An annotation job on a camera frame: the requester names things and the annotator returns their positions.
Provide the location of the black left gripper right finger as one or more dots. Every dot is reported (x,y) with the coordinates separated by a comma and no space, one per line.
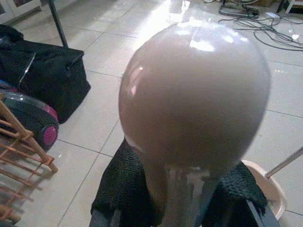
(239,196)

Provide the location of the white power adapter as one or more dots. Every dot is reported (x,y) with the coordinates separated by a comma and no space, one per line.
(272,15)

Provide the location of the wooden rack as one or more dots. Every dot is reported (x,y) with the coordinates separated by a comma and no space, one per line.
(26,142)

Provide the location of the black metal table leg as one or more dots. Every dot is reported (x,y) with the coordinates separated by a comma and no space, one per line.
(58,23)

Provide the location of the black and pink vacuum cleaner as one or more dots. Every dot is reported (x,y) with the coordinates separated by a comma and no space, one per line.
(30,116)

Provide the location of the black duffel bag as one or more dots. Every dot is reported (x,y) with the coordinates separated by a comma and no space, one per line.
(49,78)

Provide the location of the white cabinet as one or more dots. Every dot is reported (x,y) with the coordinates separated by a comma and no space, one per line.
(19,8)

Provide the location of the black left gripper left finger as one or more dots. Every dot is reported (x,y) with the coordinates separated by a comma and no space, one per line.
(120,186)

